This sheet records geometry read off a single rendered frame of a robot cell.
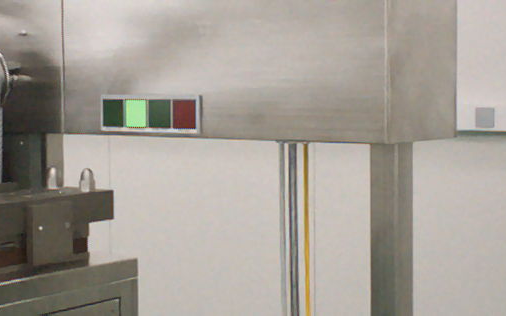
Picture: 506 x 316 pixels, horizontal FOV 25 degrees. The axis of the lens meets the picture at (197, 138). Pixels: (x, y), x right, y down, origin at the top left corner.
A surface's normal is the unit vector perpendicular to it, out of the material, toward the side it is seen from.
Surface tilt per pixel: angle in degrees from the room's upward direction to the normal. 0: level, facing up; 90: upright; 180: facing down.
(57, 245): 90
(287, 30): 90
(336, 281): 90
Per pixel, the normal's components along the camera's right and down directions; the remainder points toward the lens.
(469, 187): -0.63, 0.04
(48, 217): 0.77, 0.03
